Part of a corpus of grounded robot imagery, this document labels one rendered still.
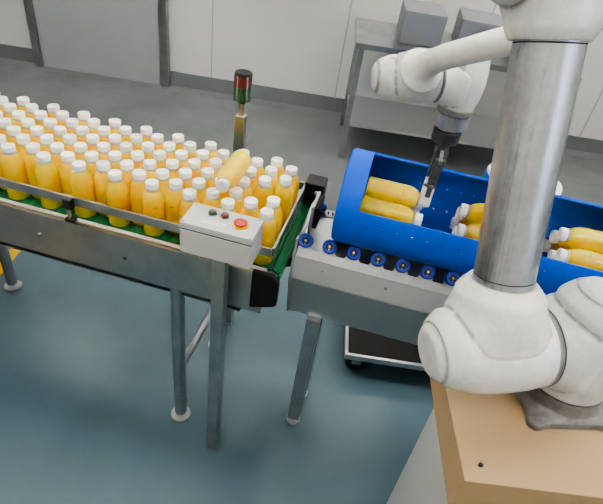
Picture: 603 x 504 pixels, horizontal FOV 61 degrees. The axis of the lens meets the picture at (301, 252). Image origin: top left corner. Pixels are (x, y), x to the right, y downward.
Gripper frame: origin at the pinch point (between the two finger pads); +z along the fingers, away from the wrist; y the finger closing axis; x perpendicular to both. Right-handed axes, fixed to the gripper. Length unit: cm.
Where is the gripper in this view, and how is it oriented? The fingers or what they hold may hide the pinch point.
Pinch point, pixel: (427, 192)
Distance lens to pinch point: 152.7
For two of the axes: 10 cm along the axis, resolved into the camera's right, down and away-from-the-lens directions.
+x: -9.6, -2.5, 1.1
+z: -1.3, 7.8, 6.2
